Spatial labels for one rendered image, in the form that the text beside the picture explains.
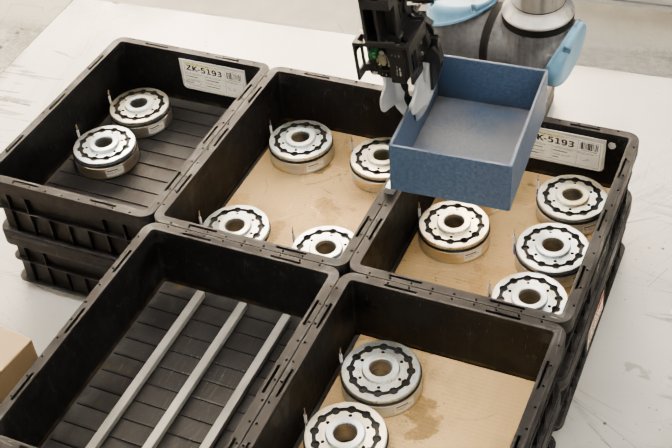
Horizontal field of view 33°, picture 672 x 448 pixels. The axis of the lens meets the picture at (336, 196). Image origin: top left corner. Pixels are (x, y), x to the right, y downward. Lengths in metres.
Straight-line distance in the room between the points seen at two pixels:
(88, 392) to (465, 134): 0.60
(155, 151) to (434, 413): 0.71
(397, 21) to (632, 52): 2.30
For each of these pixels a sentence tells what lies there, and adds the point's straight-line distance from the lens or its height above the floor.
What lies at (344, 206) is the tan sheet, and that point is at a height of 0.83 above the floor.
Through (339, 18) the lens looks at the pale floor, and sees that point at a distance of 3.75.
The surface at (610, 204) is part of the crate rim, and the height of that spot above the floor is 0.93.
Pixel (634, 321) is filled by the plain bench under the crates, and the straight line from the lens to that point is 1.76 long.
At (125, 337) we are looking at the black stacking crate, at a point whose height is 0.83.
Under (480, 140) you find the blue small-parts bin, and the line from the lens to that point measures 1.47.
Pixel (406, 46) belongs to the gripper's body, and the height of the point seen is 1.26.
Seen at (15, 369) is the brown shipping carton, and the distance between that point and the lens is 1.60.
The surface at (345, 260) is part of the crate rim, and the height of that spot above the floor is 0.93.
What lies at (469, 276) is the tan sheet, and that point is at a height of 0.83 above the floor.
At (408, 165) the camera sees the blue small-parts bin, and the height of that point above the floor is 1.11.
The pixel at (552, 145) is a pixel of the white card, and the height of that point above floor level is 0.89.
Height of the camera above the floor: 1.98
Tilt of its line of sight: 41 degrees down
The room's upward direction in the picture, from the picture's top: 6 degrees counter-clockwise
